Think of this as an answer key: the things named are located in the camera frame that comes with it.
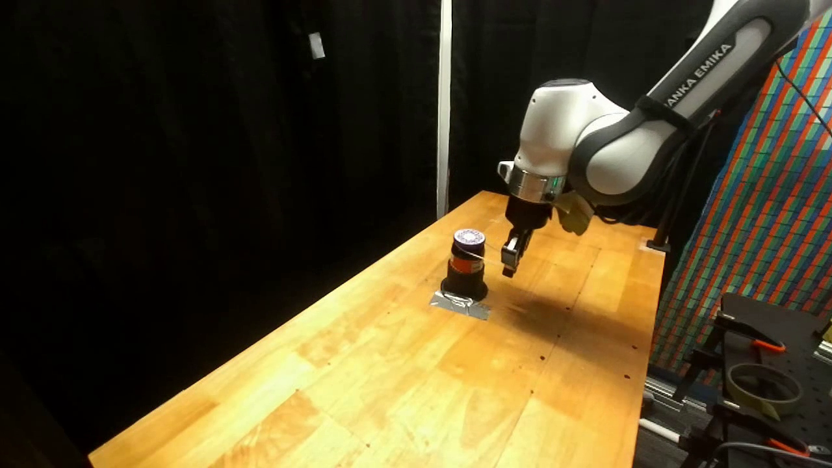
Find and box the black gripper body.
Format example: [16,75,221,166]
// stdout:
[503,194,552,235]

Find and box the dark upside-down cup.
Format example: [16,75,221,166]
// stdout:
[442,226,492,305]

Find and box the white vertical pole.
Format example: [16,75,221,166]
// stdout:
[433,0,454,220]

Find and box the colourful striped panel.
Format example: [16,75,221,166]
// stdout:
[649,7,832,378]

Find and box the masking tape roll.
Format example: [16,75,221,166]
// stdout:
[723,359,805,422]

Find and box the black perforated mounting board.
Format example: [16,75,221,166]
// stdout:
[684,292,832,463]

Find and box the black curtain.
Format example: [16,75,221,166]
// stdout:
[0,0,442,453]

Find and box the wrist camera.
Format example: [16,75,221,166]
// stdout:
[553,190,597,236]

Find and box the orange handled clamp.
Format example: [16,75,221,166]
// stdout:
[710,315,791,359]
[761,434,821,461]

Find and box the black cable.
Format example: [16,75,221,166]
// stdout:
[773,50,832,141]

